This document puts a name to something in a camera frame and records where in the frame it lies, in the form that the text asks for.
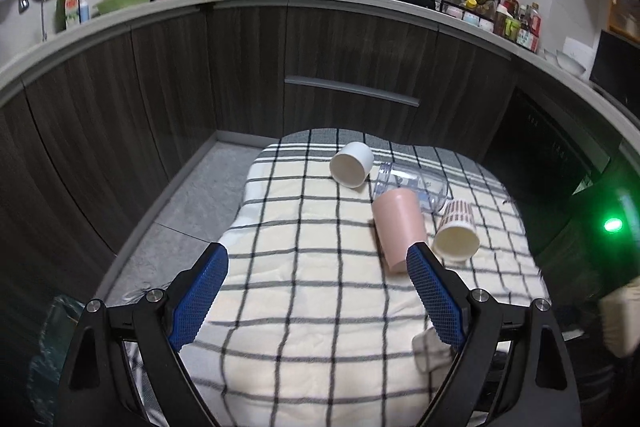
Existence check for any green dish soap bottle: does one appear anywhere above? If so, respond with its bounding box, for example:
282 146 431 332
64 0 82 32

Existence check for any clear plastic cup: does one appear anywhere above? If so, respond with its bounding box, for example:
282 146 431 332
371 162 453 215

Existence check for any striped paper cup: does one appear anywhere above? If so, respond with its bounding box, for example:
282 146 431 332
431 199 481 263

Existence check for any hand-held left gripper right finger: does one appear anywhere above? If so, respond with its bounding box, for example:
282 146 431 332
406 242 576 427

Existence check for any small white mug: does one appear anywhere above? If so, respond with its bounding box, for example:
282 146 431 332
412 328 454 374

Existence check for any group of sauce bottles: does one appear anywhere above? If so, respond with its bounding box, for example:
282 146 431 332
495 0 544 54

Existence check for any black dishwasher front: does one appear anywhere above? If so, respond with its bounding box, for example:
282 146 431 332
492 87 615 260

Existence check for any grey drawer handle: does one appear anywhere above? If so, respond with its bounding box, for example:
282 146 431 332
284 76 421 108

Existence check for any black countertop appliance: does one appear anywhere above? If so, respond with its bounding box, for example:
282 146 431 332
589 29 640 108

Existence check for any white cup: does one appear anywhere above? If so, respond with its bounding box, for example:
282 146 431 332
329 141 374 190

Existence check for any pink cup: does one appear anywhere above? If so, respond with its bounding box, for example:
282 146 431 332
372 188 428 274

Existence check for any black checked white cloth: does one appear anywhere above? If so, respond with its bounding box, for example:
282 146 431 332
125 127 551 427

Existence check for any pale cloth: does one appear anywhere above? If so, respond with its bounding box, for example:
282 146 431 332
599 278 640 358

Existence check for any dark wood kitchen cabinet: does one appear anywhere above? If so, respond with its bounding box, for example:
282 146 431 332
0 0 526 358

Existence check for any teal plastic bag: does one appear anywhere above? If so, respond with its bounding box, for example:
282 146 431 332
29 294 87 410

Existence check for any stack of white bowls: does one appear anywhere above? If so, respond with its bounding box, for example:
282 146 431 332
542 47 589 76

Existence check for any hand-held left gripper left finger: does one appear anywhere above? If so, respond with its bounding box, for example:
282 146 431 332
65 242 231 427

